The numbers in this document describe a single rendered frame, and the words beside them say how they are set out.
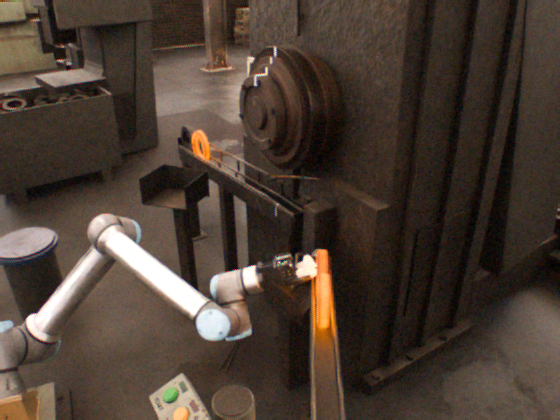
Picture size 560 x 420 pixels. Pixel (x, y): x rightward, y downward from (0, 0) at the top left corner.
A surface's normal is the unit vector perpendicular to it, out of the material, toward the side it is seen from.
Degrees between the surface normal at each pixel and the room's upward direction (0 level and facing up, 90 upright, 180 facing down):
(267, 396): 0
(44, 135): 90
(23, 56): 90
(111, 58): 90
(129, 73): 90
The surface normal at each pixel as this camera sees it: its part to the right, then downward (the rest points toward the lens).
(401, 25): -0.85, 0.25
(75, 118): 0.58, 0.36
